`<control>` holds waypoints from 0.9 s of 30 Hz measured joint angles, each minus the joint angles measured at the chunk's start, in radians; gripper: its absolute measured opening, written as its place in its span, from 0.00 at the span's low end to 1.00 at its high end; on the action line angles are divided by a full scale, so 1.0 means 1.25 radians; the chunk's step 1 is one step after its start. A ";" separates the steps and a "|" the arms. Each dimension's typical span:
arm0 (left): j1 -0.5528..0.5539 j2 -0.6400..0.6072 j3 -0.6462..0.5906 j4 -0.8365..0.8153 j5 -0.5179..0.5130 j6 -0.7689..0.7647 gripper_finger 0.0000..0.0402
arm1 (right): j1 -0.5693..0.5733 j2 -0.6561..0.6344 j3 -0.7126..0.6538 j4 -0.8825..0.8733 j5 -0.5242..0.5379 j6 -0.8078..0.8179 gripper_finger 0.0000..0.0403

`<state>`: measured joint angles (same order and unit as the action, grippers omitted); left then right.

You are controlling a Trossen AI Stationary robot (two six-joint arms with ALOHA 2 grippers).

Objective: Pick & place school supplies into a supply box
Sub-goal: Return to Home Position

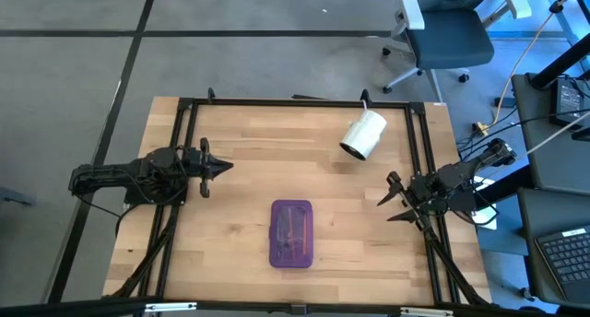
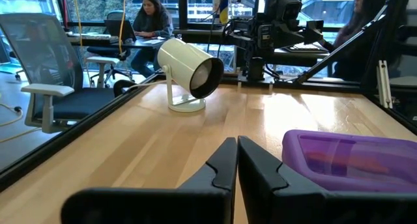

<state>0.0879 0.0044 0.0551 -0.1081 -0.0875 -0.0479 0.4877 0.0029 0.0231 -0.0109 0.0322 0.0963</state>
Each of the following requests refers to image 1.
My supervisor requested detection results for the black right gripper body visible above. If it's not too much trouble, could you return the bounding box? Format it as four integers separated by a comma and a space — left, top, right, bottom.
389, 171, 439, 229

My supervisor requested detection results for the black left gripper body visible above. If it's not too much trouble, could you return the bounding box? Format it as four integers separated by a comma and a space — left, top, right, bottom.
182, 136, 212, 200

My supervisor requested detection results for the purple plastic supply box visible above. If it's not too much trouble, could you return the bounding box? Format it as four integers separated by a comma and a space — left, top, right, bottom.
267, 198, 315, 270

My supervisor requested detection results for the white cylindrical table fan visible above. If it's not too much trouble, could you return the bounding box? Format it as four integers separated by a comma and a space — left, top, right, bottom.
338, 99, 388, 162

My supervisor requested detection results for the white paper sheet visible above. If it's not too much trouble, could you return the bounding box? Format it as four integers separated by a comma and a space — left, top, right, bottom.
469, 174, 499, 231

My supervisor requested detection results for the grey desk with laptop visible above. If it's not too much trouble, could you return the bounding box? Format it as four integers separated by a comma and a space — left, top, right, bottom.
515, 187, 590, 307

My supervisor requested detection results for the grey desk top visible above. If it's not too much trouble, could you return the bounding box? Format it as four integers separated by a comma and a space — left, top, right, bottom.
511, 72, 590, 196

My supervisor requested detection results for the blue grey office chair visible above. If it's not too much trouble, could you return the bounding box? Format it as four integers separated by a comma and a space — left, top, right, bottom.
381, 0, 532, 104

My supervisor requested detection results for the black laptop keyboard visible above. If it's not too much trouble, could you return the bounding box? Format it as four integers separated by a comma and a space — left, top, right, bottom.
534, 227, 590, 304

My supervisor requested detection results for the black power adapter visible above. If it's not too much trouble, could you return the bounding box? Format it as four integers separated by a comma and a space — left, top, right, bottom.
550, 76, 586, 128

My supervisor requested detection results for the black desk beam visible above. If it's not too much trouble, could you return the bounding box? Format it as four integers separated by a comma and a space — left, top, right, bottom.
528, 43, 590, 90

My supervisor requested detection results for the dark floor object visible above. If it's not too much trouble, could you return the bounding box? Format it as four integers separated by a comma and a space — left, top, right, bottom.
0, 186, 37, 207

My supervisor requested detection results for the black overhead rig bar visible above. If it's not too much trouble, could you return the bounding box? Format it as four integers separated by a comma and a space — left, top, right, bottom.
0, 297, 590, 317

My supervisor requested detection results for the silver mounting bracket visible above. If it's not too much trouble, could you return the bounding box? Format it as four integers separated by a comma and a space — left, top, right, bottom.
144, 301, 198, 314
399, 306, 454, 317

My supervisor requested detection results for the black aluminium table frame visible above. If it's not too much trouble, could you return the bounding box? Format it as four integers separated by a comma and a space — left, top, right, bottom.
108, 87, 492, 309

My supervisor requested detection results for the black cable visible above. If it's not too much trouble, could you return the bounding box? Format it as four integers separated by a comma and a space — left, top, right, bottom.
455, 107, 590, 147

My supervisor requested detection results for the white cable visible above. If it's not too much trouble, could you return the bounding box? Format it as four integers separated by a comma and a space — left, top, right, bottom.
525, 123, 590, 157

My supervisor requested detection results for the tan hanging cable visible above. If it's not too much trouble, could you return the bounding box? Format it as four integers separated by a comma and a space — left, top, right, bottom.
493, 0, 582, 127

